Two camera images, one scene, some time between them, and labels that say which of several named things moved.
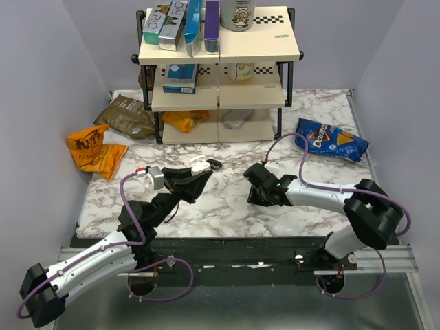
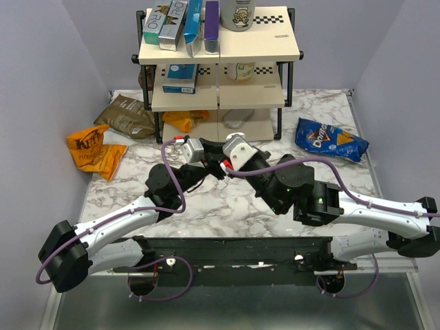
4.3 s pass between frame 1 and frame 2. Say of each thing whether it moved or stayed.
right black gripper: moved
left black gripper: moved
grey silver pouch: stayed
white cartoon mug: stayed
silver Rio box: stayed
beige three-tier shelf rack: stayed
